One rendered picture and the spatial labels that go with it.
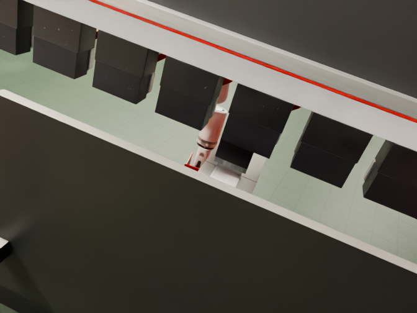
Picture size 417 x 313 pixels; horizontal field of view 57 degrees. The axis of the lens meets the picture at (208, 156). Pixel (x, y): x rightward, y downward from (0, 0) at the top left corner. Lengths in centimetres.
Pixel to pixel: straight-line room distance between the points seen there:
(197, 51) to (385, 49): 45
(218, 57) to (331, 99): 29
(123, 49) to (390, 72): 66
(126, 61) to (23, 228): 52
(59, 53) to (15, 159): 55
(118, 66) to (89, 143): 53
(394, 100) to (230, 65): 41
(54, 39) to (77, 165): 63
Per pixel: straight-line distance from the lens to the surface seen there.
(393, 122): 98
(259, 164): 133
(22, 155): 69
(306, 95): 96
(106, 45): 110
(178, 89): 103
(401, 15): 75
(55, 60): 121
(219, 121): 149
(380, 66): 76
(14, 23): 127
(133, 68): 108
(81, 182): 64
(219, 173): 120
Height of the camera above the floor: 164
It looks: 30 degrees down
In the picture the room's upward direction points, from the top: 18 degrees clockwise
